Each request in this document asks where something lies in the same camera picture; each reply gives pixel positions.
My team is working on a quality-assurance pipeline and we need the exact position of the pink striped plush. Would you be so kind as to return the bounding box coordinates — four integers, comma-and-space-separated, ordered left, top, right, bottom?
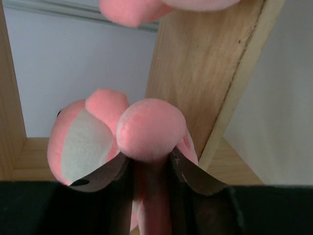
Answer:
99, 0, 239, 27
47, 89, 198, 235

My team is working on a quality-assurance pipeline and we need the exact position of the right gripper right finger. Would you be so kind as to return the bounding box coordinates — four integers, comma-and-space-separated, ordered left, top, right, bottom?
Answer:
170, 148, 226, 196

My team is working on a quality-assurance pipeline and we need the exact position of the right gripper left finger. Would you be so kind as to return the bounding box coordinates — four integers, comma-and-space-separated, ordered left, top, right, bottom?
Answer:
70, 152, 132, 192

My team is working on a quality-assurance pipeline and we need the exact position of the wooden two-tier shelf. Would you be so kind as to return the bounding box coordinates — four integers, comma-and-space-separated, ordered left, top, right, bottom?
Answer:
0, 0, 284, 180

